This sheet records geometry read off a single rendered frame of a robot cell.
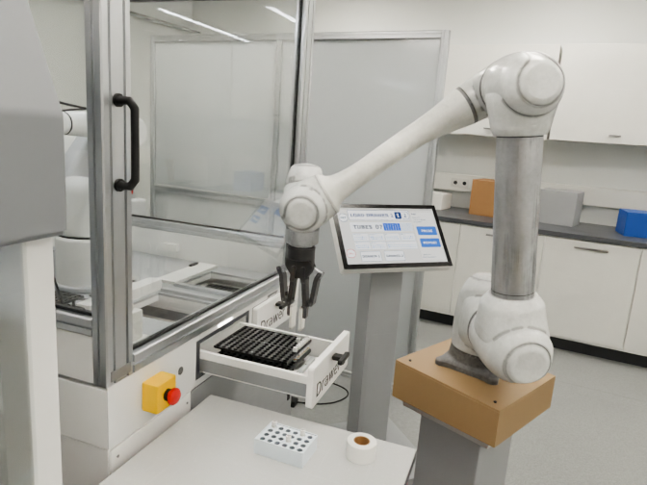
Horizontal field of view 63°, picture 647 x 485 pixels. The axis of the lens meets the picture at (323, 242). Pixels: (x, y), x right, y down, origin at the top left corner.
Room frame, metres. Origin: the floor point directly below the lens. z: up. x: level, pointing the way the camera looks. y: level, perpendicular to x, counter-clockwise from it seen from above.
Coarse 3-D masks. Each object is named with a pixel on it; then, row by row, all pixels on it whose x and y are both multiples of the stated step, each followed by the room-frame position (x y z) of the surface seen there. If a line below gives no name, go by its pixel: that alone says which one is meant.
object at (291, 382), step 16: (224, 336) 1.48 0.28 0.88; (304, 336) 1.49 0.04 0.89; (208, 352) 1.33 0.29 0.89; (320, 352) 1.47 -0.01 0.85; (208, 368) 1.32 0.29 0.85; (224, 368) 1.30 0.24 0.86; (240, 368) 1.29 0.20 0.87; (256, 368) 1.27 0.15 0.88; (272, 368) 1.26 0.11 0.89; (256, 384) 1.27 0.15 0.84; (272, 384) 1.25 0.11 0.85; (288, 384) 1.24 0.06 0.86; (304, 384) 1.22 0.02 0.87
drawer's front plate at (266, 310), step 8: (288, 288) 1.85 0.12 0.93; (272, 296) 1.74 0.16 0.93; (264, 304) 1.65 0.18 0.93; (272, 304) 1.71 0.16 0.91; (256, 312) 1.60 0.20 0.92; (264, 312) 1.65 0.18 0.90; (272, 312) 1.71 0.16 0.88; (280, 312) 1.77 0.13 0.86; (256, 320) 1.60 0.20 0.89; (272, 320) 1.72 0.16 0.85; (280, 320) 1.78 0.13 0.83
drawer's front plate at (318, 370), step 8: (344, 336) 1.42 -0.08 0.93; (336, 344) 1.36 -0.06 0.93; (344, 344) 1.42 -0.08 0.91; (328, 352) 1.30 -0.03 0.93; (336, 352) 1.36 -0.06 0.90; (344, 352) 1.43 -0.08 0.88; (320, 360) 1.25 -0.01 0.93; (328, 360) 1.30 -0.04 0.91; (312, 368) 1.20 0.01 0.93; (320, 368) 1.24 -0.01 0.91; (328, 368) 1.30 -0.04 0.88; (344, 368) 1.44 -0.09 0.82; (312, 376) 1.20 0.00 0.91; (320, 376) 1.24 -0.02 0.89; (328, 376) 1.31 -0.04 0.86; (336, 376) 1.38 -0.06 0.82; (312, 384) 1.20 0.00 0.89; (320, 384) 1.25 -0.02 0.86; (328, 384) 1.31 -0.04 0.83; (312, 392) 1.20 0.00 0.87; (320, 392) 1.25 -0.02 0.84; (312, 400) 1.20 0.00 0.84
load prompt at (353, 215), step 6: (348, 210) 2.24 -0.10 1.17; (354, 210) 2.26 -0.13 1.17; (360, 210) 2.27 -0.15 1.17; (366, 210) 2.28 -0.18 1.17; (372, 210) 2.29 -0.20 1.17; (378, 210) 2.30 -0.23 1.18; (384, 210) 2.31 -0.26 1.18; (354, 216) 2.24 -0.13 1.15; (360, 216) 2.25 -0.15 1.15; (366, 216) 2.26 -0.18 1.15; (372, 216) 2.27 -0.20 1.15; (378, 216) 2.28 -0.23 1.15; (384, 216) 2.29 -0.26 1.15; (390, 216) 2.30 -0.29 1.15; (396, 216) 2.31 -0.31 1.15; (402, 216) 2.32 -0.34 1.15; (408, 216) 2.33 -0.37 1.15
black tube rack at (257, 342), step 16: (240, 336) 1.45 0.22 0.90; (256, 336) 1.45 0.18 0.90; (272, 336) 1.46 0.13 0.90; (288, 336) 1.46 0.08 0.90; (224, 352) 1.38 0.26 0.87; (240, 352) 1.33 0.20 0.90; (256, 352) 1.34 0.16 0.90; (272, 352) 1.34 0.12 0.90; (288, 352) 1.35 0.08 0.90; (288, 368) 1.31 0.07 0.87
